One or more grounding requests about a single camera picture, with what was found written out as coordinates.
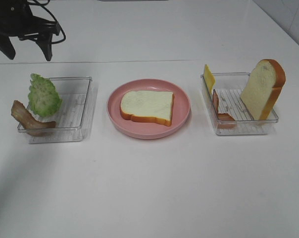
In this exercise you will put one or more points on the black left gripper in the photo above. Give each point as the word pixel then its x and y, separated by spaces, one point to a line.
pixel 17 20

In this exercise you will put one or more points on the green lettuce leaf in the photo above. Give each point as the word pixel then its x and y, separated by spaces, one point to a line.
pixel 44 99

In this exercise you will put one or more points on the brown bacon strip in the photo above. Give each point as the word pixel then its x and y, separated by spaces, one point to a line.
pixel 22 115

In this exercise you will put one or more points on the toast bread slice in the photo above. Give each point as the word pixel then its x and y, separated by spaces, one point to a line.
pixel 263 88
pixel 148 106

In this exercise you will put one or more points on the pink bacon strip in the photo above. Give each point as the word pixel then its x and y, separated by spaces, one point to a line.
pixel 225 120

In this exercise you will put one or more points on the left clear plastic tray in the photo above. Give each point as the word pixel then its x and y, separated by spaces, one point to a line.
pixel 74 117

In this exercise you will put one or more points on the clear plastic tray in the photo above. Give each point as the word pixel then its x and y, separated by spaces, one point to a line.
pixel 228 87
pixel 74 117

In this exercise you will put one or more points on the pink round plate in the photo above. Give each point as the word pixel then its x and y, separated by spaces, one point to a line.
pixel 147 130

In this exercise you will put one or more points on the yellow cheese slice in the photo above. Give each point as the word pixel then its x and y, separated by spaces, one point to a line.
pixel 208 81

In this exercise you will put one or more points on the right clear plastic tray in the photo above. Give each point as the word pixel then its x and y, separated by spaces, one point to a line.
pixel 228 87

